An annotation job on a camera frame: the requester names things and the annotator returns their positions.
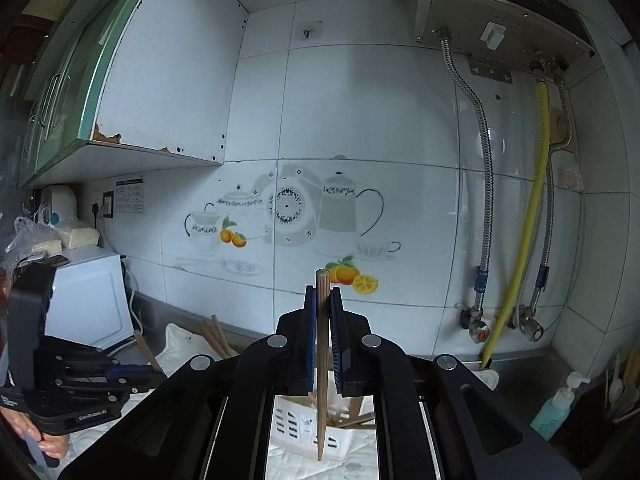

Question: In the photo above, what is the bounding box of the beige plastic utensil holder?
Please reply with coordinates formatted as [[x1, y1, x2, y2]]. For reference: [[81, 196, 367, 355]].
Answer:
[[271, 394, 354, 463]]

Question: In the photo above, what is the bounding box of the white rounded appliance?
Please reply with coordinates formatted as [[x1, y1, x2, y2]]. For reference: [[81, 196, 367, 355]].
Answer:
[[42, 184, 82, 229]]

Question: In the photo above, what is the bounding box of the red and white label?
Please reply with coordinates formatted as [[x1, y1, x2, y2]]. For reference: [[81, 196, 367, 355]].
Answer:
[[564, 164, 586, 192]]

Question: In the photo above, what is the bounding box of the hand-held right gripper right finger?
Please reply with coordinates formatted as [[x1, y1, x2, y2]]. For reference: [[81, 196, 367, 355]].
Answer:
[[329, 286, 582, 480]]

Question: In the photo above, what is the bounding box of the clear plastic bag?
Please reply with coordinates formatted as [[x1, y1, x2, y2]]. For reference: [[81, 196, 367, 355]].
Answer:
[[4, 215, 64, 267]]

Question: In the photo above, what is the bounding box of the white quilted printed mat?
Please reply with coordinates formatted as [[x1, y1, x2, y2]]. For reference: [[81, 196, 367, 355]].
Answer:
[[65, 322, 501, 480]]

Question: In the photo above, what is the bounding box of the metal valve with red knob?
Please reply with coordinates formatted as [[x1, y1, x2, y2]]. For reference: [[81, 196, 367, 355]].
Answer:
[[459, 304, 494, 344]]

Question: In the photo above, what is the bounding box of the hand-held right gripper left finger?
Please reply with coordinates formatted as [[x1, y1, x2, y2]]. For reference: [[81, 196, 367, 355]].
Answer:
[[57, 285, 318, 480]]

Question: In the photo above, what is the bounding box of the white microwave oven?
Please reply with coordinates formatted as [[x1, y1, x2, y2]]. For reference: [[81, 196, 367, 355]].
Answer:
[[44, 249, 137, 352]]

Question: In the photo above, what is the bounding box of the white plastic clip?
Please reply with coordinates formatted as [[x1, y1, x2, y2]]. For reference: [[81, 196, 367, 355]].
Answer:
[[479, 22, 506, 51]]

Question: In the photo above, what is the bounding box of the long brown bamboo chopstick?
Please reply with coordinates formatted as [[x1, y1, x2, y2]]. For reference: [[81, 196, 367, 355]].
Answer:
[[314, 268, 331, 462], [200, 321, 226, 360], [327, 412, 377, 430], [209, 314, 239, 357], [133, 331, 167, 374]]

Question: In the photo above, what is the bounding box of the teal soap pump bottle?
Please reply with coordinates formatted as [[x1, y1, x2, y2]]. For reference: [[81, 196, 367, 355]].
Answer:
[[530, 371, 592, 442]]

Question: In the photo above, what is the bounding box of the person's left hand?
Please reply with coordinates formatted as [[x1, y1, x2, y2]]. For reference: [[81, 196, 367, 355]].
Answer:
[[9, 402, 72, 468]]

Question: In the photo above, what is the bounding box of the cream foam block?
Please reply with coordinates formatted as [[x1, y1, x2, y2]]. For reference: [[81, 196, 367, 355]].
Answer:
[[30, 226, 102, 257]]

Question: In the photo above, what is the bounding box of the metal mounting bracket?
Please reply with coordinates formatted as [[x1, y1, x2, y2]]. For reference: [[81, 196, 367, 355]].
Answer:
[[467, 57, 514, 85]]

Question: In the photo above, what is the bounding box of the metal gas water heater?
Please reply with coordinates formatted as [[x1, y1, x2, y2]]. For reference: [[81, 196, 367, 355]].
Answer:
[[409, 0, 599, 59]]

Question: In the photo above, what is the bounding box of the green wall cabinet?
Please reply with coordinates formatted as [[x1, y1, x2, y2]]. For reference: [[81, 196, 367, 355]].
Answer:
[[15, 0, 251, 190]]

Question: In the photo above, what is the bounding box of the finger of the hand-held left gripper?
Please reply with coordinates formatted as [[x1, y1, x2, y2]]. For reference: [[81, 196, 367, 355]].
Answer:
[[49, 375, 168, 411], [44, 336, 168, 382]]

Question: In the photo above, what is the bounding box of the white chart sticker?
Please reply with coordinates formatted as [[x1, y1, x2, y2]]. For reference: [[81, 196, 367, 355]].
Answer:
[[114, 175, 145, 214]]

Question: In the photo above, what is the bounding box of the yellow gas hose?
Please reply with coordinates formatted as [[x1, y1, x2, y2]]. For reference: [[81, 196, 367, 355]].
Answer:
[[479, 79, 552, 367]]

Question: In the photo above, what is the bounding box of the metal angle valve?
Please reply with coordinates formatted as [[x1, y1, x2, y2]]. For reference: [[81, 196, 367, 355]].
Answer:
[[509, 304, 547, 343]]

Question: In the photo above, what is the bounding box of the braided metal hose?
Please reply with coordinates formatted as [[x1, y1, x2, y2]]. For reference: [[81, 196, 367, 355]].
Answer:
[[520, 71, 574, 322], [436, 29, 497, 322]]

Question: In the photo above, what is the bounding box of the white power cable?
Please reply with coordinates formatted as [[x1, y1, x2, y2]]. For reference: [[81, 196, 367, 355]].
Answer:
[[121, 254, 147, 337]]

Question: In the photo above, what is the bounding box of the pale wooden spoon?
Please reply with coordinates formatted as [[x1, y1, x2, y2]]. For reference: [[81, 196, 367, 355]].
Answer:
[[602, 352, 640, 423]]

